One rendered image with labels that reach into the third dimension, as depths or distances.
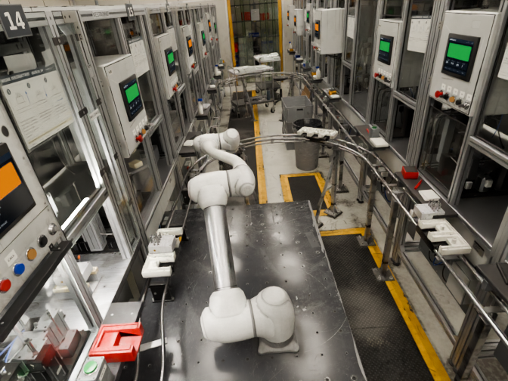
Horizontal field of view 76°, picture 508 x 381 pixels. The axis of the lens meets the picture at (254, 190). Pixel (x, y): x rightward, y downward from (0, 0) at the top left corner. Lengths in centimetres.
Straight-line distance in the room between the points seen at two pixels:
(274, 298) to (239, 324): 18
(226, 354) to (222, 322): 22
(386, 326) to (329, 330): 98
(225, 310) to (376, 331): 137
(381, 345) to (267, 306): 124
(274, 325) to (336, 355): 32
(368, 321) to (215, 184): 157
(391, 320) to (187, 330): 149
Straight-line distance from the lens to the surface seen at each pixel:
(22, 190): 110
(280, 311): 139
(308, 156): 429
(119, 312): 157
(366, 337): 249
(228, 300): 141
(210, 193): 149
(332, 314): 171
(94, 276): 174
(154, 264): 178
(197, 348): 164
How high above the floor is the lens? 200
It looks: 30 degrees down
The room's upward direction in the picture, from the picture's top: 5 degrees counter-clockwise
